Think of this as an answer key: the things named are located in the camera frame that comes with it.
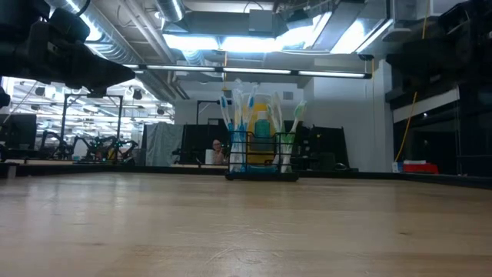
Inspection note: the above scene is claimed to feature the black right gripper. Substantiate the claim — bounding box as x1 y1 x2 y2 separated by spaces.
386 0 492 88

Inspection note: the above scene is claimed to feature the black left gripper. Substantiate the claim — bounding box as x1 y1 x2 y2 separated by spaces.
0 0 135 97

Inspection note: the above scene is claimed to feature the black wire rack holder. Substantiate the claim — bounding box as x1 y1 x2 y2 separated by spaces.
224 130 300 182

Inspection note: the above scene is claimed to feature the long light bar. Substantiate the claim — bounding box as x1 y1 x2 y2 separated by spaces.
122 63 373 80

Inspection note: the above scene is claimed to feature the grey cloth cover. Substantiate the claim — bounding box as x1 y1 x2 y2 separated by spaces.
144 122 185 167

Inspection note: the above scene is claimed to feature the red box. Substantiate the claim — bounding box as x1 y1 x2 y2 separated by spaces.
403 162 440 175

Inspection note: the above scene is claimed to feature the black partition panel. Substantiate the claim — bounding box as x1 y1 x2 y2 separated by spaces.
180 123 223 165
309 125 350 172

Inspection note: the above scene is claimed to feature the person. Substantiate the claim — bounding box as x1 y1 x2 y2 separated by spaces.
205 138 228 166

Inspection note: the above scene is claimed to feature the grey ceiling box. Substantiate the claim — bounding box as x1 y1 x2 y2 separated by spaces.
248 9 274 34

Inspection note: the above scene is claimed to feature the yellow canister white lid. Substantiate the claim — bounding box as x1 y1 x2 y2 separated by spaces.
245 93 278 167

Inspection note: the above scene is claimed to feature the black background rig frame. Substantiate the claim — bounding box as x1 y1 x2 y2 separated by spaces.
59 93 125 161
196 98 224 128

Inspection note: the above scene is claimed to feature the yellow hanging cable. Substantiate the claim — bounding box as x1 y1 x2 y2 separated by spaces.
395 0 428 162

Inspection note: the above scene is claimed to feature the round silver ventilation duct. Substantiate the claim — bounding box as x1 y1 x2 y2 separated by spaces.
155 0 185 23

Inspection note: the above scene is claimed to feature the black aluminium table frame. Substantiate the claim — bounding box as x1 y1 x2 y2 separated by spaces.
0 160 492 189

